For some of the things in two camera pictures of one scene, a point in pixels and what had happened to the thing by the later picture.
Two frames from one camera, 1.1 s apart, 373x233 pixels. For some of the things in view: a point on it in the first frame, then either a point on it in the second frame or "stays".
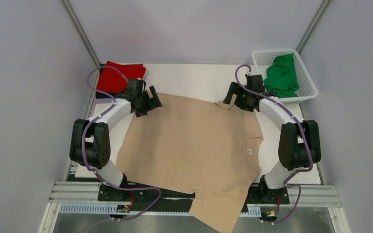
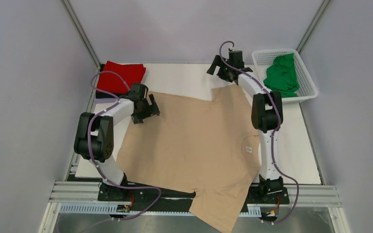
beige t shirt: x=194 y=146 stays
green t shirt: x=281 y=78 stays
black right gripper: x=233 y=89 → x=217 y=62
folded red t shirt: x=111 y=81 stays
